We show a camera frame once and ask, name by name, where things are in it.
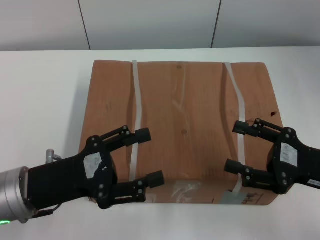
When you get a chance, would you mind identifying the black cable with silver plug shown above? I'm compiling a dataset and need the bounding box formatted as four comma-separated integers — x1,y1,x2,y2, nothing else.
32,149,63,218

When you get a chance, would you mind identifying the brown cardboard box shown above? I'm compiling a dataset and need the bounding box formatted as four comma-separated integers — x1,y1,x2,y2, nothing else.
78,59,285,206

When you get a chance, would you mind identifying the grey rectangular label sticker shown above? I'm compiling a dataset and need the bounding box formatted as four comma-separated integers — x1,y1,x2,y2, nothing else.
221,191,243,205

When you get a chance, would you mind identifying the white plastic strapping band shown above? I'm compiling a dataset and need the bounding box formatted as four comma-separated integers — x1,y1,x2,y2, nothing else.
223,61,248,199
128,59,144,183

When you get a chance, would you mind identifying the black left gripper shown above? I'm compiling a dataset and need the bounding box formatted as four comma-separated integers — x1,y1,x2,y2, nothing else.
26,136,165,211

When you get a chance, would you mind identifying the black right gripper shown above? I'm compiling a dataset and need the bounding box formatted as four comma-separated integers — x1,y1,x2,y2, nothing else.
224,118,320,195

